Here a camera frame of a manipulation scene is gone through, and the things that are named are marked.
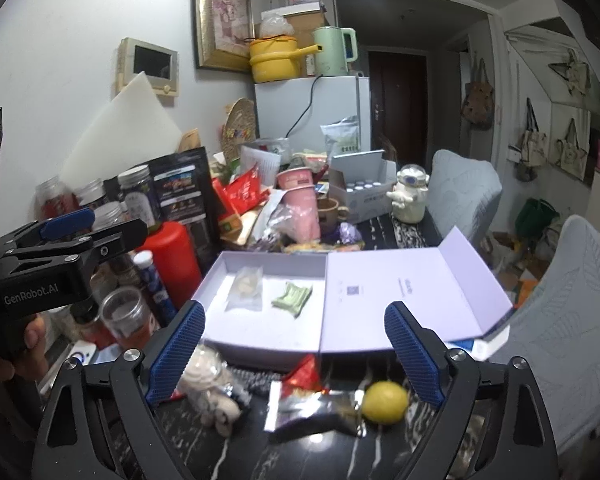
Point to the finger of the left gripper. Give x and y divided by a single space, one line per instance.
88 248
50 230

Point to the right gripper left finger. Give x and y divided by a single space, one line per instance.
169 350

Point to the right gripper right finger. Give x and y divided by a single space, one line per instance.
420 352

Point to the white plush toy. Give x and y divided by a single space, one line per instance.
218 396

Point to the pale green snack packet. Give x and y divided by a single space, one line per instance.
293 299

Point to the silver foil snack bag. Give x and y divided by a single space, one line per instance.
301 411

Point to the clear plastic bag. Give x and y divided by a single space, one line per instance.
246 290

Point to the person's left hand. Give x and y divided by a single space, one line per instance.
22 350

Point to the blue tablet tube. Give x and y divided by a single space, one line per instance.
166 311

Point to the yellow lemon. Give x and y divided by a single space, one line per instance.
385 403

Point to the cardboard product box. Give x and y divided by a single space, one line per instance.
482 349

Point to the clear jar amber contents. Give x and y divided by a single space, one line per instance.
128 317

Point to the red canister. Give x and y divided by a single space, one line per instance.
175 260

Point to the white gift box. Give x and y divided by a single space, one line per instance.
448 288

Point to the black white checkered cloth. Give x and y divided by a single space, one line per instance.
256 382

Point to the dark jar silver lid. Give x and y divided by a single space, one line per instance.
140 197

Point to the black printed pouch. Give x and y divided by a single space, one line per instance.
179 189

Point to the red crinkled snack bag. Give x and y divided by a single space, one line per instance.
305 376

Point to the white foam board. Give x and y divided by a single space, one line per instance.
133 128

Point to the grey chair near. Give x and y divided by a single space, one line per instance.
557 330

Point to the grey chair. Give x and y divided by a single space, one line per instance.
557 330
463 193

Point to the red paper packet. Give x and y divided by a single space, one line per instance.
241 195

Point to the white astronaut figurine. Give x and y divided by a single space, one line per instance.
409 196

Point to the grey chair far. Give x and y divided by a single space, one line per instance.
463 193

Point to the pink cup stack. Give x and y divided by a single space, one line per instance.
300 198

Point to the open box of bottles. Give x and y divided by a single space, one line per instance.
361 182

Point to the woven round tray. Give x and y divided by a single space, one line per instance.
240 127

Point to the white mini fridge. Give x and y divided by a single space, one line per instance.
297 109

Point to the hanging tote bag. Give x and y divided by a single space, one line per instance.
478 105

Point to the gold framed picture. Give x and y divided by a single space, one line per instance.
223 29

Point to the yellow pot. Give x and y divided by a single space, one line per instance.
277 58

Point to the green electric kettle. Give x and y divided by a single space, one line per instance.
339 48

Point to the wall intercom panel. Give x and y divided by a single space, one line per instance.
160 65

